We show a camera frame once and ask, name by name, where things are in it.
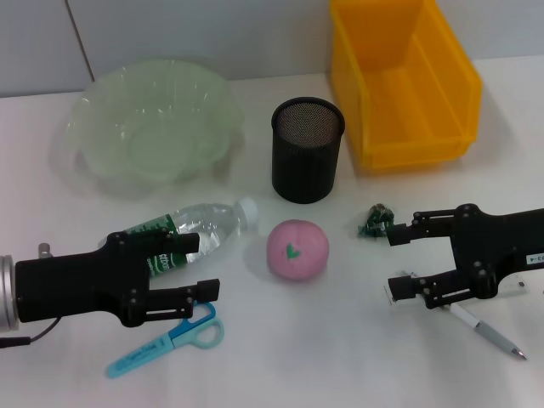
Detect blue scissors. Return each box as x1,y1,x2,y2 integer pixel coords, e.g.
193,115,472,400
105,300,225,379

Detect pink toy peach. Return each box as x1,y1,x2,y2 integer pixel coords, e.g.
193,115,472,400
266,219,331,282

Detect white and grey pen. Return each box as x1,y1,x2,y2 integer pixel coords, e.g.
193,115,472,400
441,302,529,361

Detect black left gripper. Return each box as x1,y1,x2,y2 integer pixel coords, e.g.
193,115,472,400
14,227,221,328

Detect yellow plastic bin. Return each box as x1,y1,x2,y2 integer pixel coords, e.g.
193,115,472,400
329,0,484,171

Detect translucent green fruit plate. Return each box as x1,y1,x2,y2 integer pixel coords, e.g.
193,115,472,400
63,59,247,184

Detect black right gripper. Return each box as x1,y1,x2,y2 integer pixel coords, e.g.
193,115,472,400
387,203,544,309

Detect black mesh pen holder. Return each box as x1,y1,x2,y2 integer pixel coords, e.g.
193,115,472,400
270,97,346,205

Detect clear plastic ruler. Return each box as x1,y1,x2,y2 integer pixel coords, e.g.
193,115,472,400
383,269,530,308

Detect clear green-label water bottle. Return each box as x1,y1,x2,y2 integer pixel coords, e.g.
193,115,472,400
125,197,259,281

